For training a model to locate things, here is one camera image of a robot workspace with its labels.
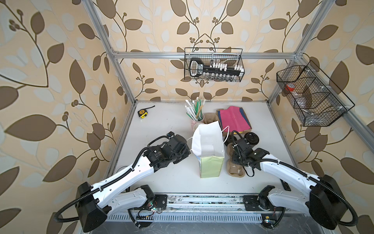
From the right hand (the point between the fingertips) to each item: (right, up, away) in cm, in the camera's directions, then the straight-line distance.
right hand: (235, 158), depth 85 cm
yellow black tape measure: (-63, +28, +25) cm, 74 cm away
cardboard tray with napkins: (+4, +23, +17) cm, 29 cm away
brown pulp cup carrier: (0, -7, +1) cm, 7 cm away
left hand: (-27, +8, -11) cm, 30 cm away
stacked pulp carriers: (-13, +24, +21) cm, 34 cm away
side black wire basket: (+38, +33, -13) cm, 52 cm away
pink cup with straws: (-24, +28, +10) cm, 39 cm away
